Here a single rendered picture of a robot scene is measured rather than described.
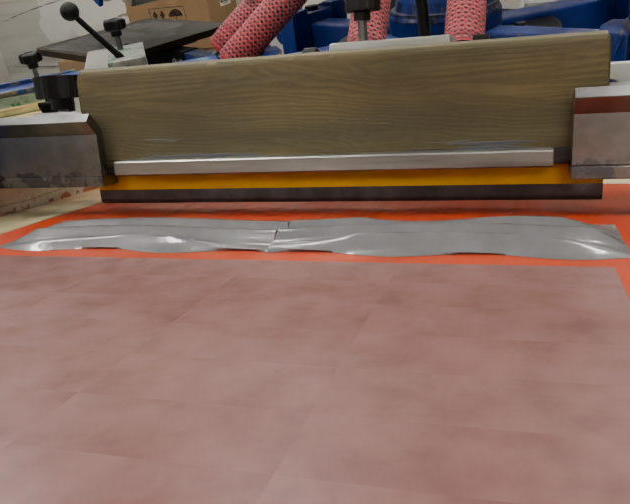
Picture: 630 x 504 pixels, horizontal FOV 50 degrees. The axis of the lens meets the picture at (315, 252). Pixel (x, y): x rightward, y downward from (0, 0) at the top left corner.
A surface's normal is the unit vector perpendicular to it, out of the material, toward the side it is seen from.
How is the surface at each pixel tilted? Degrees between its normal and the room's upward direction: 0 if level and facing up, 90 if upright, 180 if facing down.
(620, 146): 75
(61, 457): 15
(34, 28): 90
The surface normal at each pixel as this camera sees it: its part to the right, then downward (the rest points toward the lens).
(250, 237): -0.22, -0.67
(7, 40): -0.26, 0.50
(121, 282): -0.06, -0.97
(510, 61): -0.29, 0.26
